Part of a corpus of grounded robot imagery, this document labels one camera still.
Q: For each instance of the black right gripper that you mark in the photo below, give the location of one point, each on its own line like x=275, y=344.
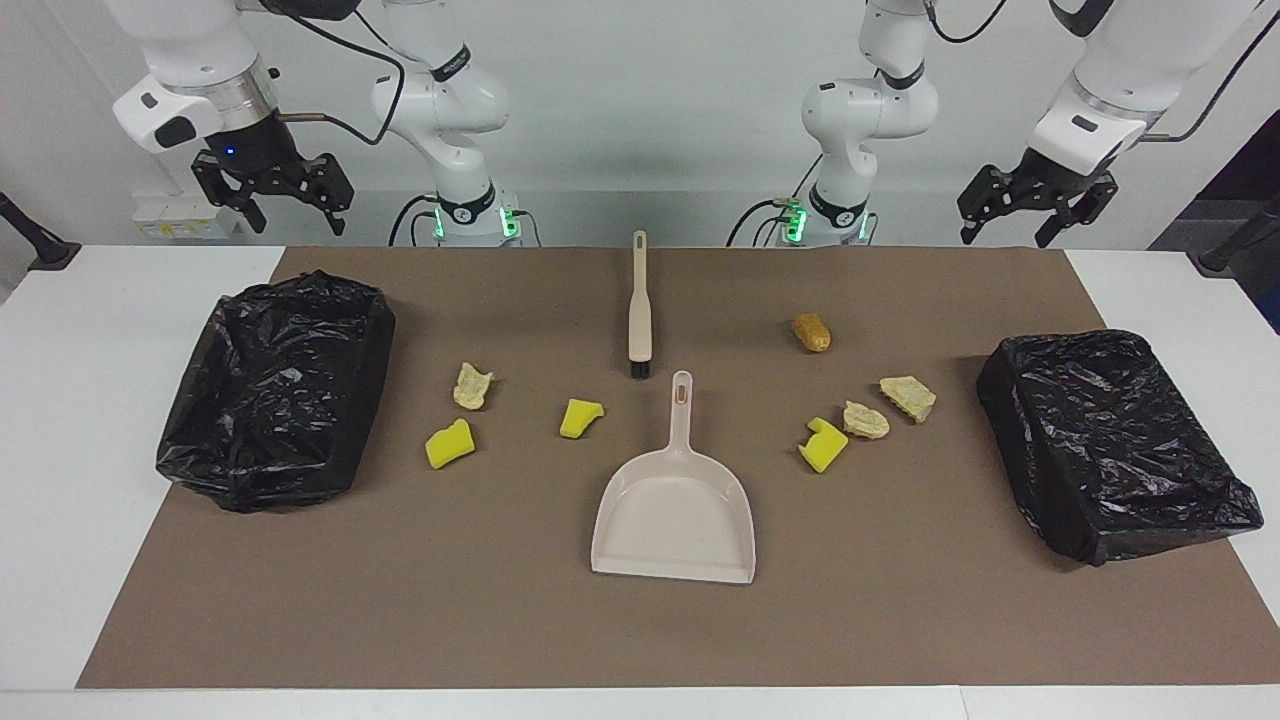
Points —
x=250, y=150

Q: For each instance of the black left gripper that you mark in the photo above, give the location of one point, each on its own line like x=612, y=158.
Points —
x=1060, y=172

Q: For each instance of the large beige bread chunk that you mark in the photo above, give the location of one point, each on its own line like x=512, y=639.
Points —
x=908, y=398

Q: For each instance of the brown bread roll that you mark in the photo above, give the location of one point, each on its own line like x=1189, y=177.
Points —
x=812, y=333

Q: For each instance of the small beige bread chunk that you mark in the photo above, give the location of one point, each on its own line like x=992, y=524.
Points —
x=865, y=421

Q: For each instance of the beige torn bread chunk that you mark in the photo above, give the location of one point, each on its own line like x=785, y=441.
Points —
x=472, y=387

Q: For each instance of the large yellow sponge piece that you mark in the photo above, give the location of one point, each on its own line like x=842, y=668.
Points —
x=450, y=445

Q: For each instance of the notched yellow sponge piece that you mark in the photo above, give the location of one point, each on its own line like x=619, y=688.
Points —
x=822, y=450

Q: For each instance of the small yellow sponge piece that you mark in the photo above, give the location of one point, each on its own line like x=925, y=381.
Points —
x=578, y=420

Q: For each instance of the beige hand brush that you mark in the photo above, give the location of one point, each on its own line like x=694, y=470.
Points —
x=640, y=320

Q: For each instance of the beige plastic dustpan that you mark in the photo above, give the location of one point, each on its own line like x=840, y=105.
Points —
x=670, y=520

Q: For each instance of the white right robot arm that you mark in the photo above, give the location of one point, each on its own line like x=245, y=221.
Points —
x=440, y=100

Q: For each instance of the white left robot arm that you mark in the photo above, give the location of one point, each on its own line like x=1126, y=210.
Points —
x=870, y=110

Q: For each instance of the bin with black bag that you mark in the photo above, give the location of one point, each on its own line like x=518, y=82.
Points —
x=1110, y=440
x=270, y=400

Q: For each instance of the white power strip box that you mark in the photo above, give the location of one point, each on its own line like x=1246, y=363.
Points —
x=180, y=215

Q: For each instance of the black stand foot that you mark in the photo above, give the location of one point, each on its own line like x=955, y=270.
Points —
x=45, y=250
x=1225, y=255

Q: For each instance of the brown paper mat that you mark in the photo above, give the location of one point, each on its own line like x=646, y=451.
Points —
x=500, y=600

